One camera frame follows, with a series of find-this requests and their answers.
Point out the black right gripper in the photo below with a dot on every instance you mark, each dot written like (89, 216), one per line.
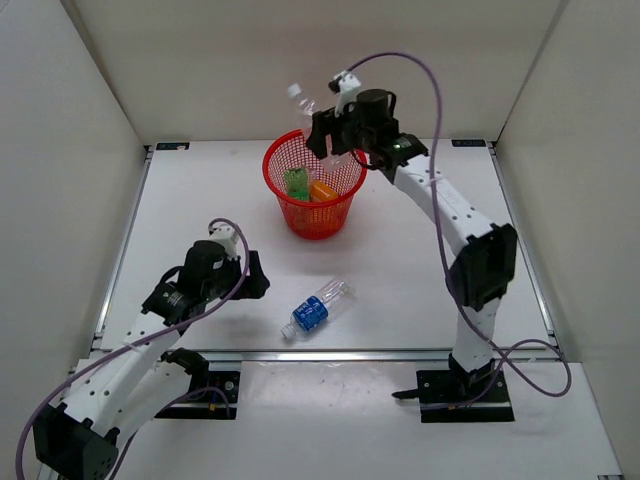
(325, 121)

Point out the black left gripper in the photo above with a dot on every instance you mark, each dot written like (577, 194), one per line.
(256, 283)

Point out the green plastic bottle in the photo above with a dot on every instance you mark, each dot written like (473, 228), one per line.
(297, 184)

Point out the orange juice bottle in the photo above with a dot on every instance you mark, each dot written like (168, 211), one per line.
(319, 192)

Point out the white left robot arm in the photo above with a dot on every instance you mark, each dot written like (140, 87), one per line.
(82, 436)

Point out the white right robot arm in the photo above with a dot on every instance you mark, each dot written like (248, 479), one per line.
(484, 252)

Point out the clear bottle blue label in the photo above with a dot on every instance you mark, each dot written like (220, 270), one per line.
(326, 305)

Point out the red plastic mesh basket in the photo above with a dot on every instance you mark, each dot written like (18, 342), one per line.
(309, 220)

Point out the right table label sticker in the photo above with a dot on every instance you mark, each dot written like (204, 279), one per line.
(468, 143)

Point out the table label sticker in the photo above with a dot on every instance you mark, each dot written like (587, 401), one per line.
(172, 146)
(468, 143)

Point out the left table label sticker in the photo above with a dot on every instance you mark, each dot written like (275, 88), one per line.
(172, 146)

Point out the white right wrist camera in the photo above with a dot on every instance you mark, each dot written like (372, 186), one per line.
(346, 86)

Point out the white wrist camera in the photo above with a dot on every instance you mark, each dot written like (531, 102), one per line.
(346, 86)
(227, 237)

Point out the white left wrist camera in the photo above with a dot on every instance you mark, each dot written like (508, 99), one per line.
(227, 237)

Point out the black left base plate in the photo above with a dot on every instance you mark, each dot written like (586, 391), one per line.
(214, 396)

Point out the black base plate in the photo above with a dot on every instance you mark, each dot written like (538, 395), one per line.
(214, 396)
(442, 400)

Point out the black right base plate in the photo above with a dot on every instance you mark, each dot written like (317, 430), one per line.
(442, 400)

